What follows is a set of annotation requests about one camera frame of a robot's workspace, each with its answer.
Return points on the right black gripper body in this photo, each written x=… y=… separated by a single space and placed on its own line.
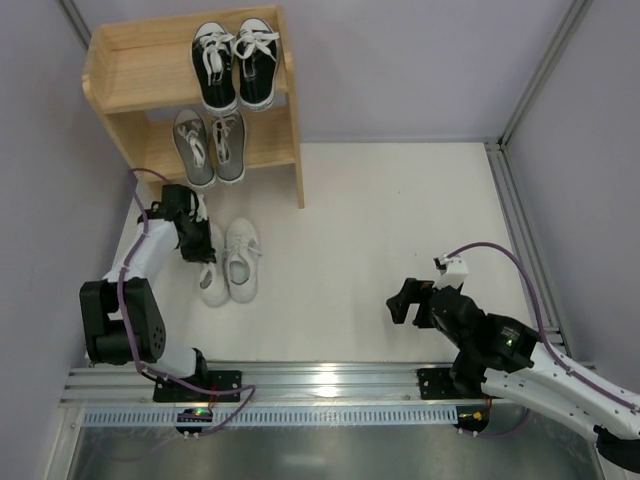
x=423 y=306

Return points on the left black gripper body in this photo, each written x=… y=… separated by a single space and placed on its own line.
x=198 y=242

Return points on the white sneaker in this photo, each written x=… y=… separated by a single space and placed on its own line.
x=213 y=284
x=243 y=252

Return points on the grey canvas sneaker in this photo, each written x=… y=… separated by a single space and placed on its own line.
x=229 y=136
x=191 y=141

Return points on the black canvas sneaker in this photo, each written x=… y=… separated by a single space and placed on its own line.
x=212 y=58
x=256 y=47

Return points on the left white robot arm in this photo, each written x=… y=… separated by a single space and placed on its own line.
x=121 y=318

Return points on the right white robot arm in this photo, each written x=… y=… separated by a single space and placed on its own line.
x=499 y=356

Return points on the wooden two-tier shoe shelf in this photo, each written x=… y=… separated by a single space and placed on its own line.
x=138 y=66

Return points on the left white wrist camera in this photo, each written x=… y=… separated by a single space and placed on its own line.
x=200 y=213

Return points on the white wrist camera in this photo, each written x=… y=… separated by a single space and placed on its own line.
x=453 y=272
x=200 y=213

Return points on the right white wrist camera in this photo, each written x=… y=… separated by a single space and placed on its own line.
x=453 y=272

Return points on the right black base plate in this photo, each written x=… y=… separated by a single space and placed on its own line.
x=435 y=383

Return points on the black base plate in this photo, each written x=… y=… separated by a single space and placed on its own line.
x=435 y=383
x=212 y=381

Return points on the grey slotted cable duct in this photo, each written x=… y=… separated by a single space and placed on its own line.
x=273 y=416

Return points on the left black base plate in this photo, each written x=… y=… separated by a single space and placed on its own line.
x=212 y=381

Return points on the aluminium mounting rail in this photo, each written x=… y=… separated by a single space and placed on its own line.
x=277 y=383

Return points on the right aluminium frame rail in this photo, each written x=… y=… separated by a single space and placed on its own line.
x=522 y=238

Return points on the left corner aluminium post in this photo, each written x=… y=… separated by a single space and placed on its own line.
x=76 y=22

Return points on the corner aluminium post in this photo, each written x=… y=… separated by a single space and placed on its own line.
x=76 y=22
x=553 y=53

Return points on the right corner aluminium post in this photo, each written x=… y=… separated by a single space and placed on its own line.
x=553 y=53

